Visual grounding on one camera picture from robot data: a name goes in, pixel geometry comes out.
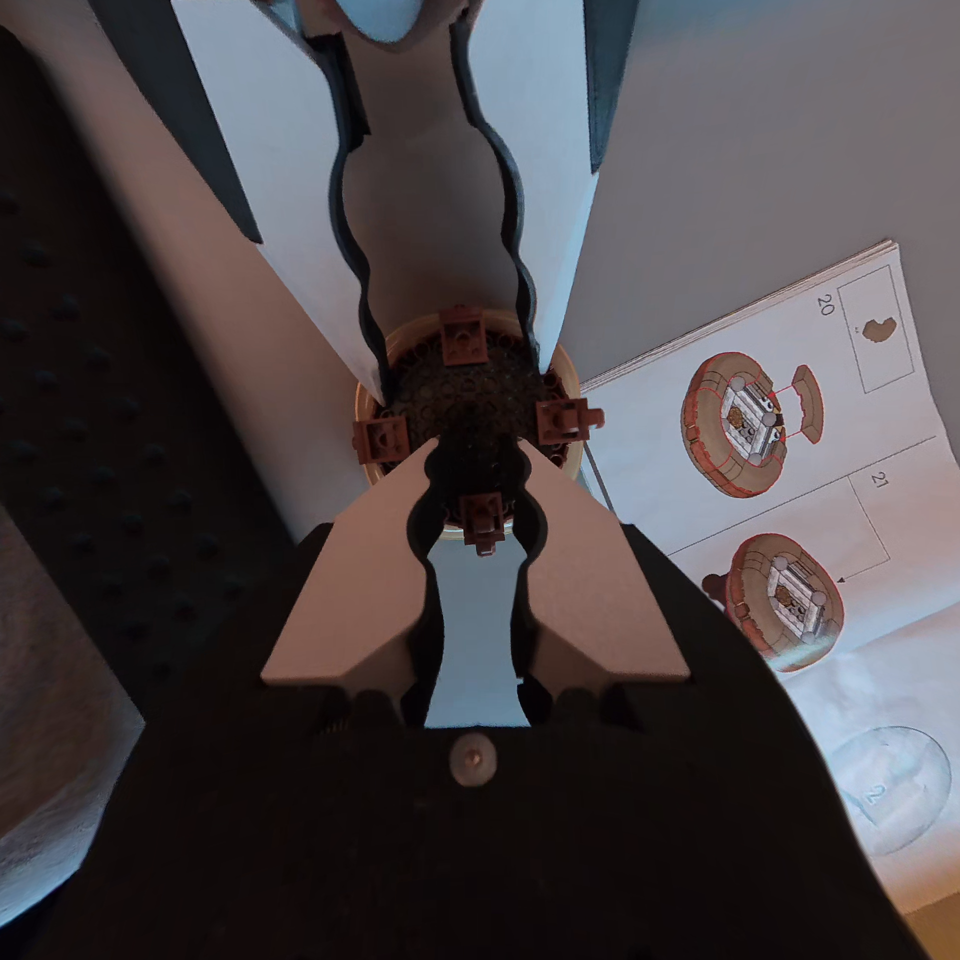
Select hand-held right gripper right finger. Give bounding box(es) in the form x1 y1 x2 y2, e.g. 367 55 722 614
513 438 693 727

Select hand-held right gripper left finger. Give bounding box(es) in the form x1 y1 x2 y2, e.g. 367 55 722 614
259 437 444 727

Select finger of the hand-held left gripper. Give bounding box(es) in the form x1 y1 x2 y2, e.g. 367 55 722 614
448 0 603 365
171 0 395 410

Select round tan brown brick model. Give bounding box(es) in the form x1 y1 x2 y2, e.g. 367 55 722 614
352 303 607 560

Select grey desk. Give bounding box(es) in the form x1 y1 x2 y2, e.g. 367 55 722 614
45 0 960 960

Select black studded mat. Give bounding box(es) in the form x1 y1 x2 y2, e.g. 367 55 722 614
0 26 335 732

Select building instruction booklet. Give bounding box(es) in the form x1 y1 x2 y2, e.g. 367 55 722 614
581 238 960 916

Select grey printed t-shirt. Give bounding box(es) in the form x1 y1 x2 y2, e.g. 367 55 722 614
0 506 147 927

